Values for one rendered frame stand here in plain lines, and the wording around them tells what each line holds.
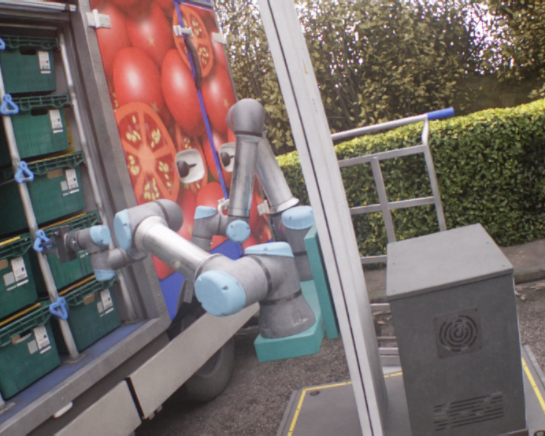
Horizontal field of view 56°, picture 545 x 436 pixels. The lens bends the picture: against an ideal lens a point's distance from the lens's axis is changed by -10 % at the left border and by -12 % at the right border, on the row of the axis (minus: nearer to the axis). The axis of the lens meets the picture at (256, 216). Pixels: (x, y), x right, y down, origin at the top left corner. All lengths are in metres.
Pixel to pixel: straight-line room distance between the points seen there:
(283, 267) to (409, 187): 2.93
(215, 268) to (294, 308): 0.23
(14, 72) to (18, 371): 1.19
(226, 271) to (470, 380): 0.71
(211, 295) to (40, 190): 1.15
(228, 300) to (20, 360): 1.03
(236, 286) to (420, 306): 0.46
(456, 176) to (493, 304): 2.90
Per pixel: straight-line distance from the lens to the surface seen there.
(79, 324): 2.36
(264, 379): 3.23
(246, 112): 1.88
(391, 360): 2.98
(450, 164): 4.19
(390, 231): 2.67
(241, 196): 1.86
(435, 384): 1.53
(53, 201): 2.36
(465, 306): 1.45
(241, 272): 1.34
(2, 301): 2.09
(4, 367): 2.06
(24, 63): 2.44
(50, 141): 2.44
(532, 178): 4.31
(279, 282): 1.41
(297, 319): 1.45
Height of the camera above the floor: 1.28
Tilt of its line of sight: 7 degrees down
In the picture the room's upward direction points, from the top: 15 degrees counter-clockwise
